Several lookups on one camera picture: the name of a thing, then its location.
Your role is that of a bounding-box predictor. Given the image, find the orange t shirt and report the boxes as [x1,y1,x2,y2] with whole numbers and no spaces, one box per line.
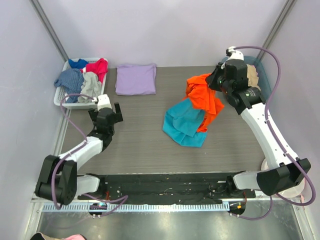
[185,73,225,133]

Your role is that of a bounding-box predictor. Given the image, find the teal t shirt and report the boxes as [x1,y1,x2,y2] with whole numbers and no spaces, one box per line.
[162,98,207,148]

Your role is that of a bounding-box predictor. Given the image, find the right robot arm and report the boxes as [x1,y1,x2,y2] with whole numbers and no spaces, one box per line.
[205,58,311,198]

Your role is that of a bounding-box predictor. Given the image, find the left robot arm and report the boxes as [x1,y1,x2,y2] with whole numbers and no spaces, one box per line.
[35,102,123,209]

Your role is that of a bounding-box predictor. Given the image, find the beige garment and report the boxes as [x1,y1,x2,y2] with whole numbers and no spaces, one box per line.
[247,64,261,90]

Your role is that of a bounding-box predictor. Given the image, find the grey t shirt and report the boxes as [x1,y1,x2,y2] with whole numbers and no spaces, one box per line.
[77,72,102,104]

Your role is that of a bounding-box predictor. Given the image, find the teal plastic basket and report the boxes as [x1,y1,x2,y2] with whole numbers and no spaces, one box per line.
[244,55,271,97]

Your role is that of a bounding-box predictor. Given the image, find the folded lavender t shirt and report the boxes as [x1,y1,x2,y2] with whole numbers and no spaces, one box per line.
[115,63,157,96]

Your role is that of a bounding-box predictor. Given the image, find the blue checked shirt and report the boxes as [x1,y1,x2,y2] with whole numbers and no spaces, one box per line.
[53,68,84,95]

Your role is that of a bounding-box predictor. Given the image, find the red t shirt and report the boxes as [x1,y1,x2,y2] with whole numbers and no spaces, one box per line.
[81,58,109,83]

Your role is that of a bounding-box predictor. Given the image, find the royal blue t shirt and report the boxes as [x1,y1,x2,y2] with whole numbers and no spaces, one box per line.
[68,58,88,69]

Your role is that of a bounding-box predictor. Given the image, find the pink cloth at bottom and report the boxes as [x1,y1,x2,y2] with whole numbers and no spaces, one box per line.
[29,232,87,240]

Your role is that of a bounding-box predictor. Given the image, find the white round mesh hamper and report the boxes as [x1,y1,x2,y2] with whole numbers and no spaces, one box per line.
[260,159,306,199]

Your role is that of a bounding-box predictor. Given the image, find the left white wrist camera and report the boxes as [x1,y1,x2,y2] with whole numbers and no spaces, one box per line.
[92,94,112,111]

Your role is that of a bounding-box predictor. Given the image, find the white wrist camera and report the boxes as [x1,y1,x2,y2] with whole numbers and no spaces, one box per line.
[92,94,112,111]
[226,46,244,61]

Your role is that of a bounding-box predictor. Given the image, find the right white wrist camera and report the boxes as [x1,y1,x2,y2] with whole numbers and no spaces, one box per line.
[226,46,244,61]

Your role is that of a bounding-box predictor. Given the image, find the right aluminium corner post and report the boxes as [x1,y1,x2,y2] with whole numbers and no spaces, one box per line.
[262,0,298,49]

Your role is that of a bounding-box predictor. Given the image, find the aluminium corner post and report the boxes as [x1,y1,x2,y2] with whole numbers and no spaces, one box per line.
[29,0,69,61]
[262,0,298,49]

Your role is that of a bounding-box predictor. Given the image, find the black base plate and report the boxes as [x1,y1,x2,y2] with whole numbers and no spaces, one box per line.
[79,172,256,205]

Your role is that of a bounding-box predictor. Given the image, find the slotted cable duct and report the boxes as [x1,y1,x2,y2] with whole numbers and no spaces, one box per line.
[42,202,230,213]

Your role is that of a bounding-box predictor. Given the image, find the aluminium frame rails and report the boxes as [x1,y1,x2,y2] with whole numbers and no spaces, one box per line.
[31,191,83,202]

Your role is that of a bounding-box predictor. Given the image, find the left aluminium corner post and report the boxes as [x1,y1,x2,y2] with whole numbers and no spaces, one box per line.
[29,0,69,61]

